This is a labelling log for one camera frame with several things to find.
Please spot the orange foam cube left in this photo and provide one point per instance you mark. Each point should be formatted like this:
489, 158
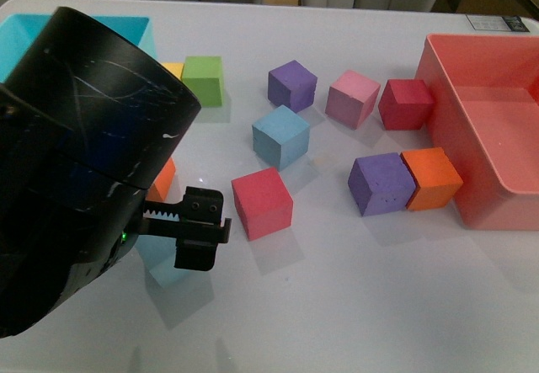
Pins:
158, 192

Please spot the purple foam cube rear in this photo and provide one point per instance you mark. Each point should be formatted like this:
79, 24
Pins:
292, 85

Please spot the light blue foam cube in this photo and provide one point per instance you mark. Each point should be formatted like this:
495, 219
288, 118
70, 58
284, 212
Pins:
158, 255
281, 137

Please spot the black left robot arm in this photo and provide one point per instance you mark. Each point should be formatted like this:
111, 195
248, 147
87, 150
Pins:
88, 121

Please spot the red foam cube front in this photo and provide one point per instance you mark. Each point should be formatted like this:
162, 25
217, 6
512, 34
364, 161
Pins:
263, 203

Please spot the purple foam cube front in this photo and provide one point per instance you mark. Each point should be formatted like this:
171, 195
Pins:
380, 184

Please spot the dark red foam cube rear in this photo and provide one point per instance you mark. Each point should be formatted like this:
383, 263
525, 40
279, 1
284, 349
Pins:
405, 104

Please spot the green foam cube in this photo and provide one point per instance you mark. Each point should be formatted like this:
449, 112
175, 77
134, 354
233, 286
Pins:
203, 75

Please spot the pink foam cube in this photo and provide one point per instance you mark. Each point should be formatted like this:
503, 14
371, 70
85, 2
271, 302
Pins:
351, 99

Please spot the purple foam cube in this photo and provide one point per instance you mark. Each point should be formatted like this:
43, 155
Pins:
292, 85
380, 184

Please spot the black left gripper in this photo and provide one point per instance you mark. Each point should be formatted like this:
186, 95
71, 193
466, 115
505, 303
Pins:
198, 231

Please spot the orange foam cube right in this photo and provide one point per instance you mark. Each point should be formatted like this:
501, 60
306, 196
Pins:
436, 179

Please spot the coral pink plastic bin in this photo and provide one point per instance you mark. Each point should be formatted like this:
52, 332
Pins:
486, 119

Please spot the yellow foam cube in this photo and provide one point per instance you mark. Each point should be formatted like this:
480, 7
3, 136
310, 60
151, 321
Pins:
175, 68

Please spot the teal plastic bin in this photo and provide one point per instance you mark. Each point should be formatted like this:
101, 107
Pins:
19, 31

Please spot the orange foam cube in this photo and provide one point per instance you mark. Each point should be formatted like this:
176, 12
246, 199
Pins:
436, 179
158, 192

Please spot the black white table label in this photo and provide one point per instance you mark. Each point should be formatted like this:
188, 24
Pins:
497, 23

